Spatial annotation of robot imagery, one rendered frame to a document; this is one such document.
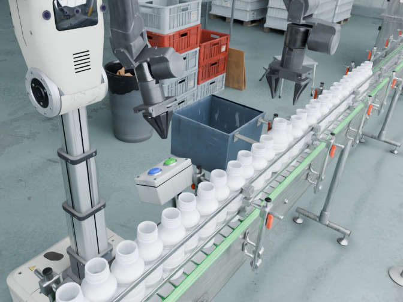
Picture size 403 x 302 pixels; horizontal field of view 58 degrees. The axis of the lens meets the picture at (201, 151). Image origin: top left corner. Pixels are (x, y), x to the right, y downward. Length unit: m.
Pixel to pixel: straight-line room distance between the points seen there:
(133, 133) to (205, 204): 2.45
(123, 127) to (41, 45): 2.15
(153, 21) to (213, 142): 1.91
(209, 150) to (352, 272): 1.24
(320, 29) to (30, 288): 1.55
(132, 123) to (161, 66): 2.33
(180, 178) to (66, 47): 0.50
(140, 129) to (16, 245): 1.39
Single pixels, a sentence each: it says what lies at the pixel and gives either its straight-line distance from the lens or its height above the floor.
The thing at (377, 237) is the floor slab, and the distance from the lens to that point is 2.71.
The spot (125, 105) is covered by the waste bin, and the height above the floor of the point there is 0.37.
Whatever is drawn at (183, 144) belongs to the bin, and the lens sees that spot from 1.65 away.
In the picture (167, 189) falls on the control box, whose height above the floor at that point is 1.09.
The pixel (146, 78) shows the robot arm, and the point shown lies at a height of 1.34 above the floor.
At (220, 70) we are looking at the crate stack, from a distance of 4.35.
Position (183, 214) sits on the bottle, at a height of 1.13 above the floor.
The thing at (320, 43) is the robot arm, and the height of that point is 1.44.
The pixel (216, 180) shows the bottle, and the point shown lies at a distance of 0.83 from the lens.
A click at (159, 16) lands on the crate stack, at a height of 1.02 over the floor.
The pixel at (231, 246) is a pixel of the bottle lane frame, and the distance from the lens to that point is 0.95.
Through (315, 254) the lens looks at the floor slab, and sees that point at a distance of 2.41.
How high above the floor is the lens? 1.64
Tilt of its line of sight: 31 degrees down
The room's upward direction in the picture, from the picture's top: 4 degrees clockwise
